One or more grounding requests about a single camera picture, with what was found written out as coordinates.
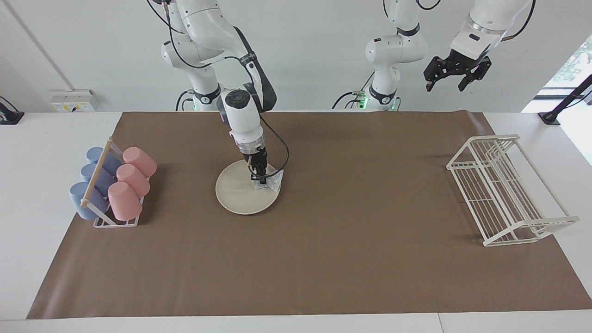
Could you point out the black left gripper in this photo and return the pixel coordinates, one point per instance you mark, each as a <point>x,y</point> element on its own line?
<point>458,64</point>

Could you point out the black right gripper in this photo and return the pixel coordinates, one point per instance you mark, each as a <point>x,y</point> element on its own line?
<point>256,157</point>

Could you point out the cream round plate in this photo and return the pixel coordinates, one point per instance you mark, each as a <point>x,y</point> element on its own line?
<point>236,192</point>

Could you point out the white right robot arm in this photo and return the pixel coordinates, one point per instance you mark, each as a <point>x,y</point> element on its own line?
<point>240,115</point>

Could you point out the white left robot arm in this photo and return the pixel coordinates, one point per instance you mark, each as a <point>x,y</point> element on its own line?
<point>393,51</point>

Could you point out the brown table mat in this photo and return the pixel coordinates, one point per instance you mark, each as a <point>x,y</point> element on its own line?
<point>323,259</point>

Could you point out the pink plastic cup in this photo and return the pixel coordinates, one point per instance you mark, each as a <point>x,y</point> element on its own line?
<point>125,201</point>
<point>134,180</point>
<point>141,161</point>

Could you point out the bright window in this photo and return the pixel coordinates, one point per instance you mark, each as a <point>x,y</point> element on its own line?
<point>578,60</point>

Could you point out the blue plastic cup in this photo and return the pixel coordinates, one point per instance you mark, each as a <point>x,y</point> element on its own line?
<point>81,199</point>
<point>104,180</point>
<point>111,162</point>

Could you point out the white cup rack wooden bar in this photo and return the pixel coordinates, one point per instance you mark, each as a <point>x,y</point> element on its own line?
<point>98,173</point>

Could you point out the white wall power outlet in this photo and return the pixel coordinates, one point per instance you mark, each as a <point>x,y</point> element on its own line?
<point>71,101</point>

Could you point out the black clamp mount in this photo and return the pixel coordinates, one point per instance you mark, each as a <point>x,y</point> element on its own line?
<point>9,115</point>

